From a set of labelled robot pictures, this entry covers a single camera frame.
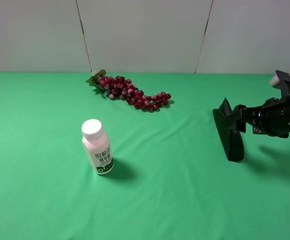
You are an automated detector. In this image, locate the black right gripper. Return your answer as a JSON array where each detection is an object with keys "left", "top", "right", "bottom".
[{"left": 225, "top": 96, "right": 290, "bottom": 138}]

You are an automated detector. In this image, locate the black curved plastic part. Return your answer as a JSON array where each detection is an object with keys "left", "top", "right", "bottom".
[{"left": 213, "top": 98, "right": 244, "bottom": 163}]

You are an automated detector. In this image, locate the green tablecloth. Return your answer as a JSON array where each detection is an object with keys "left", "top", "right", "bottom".
[{"left": 0, "top": 72, "right": 290, "bottom": 240}]

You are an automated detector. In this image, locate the red artificial grape bunch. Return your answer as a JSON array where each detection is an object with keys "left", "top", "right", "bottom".
[{"left": 85, "top": 69, "right": 171, "bottom": 113}]

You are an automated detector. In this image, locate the white milk bottle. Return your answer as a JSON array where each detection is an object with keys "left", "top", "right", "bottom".
[{"left": 81, "top": 119, "right": 114, "bottom": 175}]

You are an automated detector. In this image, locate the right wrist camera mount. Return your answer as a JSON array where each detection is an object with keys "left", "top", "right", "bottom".
[{"left": 269, "top": 70, "right": 290, "bottom": 97}]

